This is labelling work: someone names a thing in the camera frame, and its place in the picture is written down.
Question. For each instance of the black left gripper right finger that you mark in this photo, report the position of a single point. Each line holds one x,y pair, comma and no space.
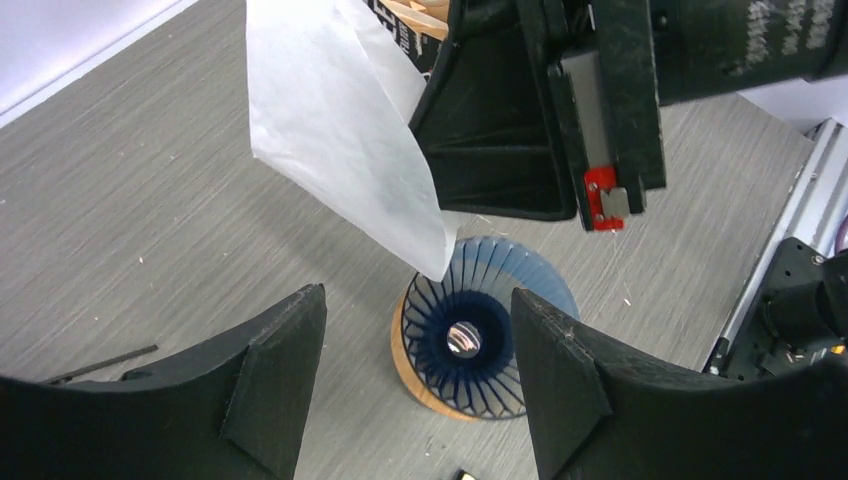
598,408

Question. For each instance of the orange coffee filter box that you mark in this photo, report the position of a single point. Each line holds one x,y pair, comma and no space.
414,30

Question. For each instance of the blue owl figure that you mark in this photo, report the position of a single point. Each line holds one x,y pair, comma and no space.
464,475

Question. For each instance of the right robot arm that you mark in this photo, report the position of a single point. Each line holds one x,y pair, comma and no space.
708,48

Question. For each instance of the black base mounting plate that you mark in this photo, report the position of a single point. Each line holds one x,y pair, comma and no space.
793,315

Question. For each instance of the blue glass dripper cone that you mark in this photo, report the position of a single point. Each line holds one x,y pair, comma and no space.
452,338

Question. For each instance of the white paper coffee filter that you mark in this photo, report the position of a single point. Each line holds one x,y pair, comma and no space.
330,97

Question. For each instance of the silver microphone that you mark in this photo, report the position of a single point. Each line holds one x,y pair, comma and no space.
69,376

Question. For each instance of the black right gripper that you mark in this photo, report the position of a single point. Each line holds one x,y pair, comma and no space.
485,132

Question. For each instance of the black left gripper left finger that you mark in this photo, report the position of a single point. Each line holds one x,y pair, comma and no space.
231,407

